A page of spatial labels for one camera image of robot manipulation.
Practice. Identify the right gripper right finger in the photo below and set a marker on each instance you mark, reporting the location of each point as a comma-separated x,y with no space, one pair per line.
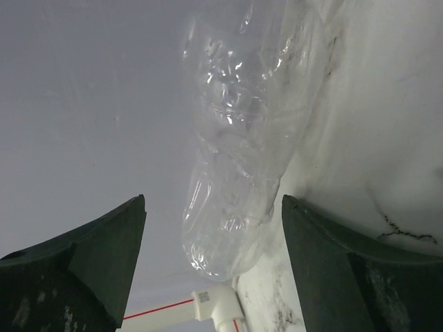
347,281

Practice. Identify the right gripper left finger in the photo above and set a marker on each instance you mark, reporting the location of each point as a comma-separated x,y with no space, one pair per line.
77,281

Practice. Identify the clear plastic bottle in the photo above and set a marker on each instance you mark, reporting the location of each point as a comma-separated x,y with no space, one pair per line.
254,70

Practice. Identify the white PVC pipe stand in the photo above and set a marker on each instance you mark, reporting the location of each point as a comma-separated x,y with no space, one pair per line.
153,310

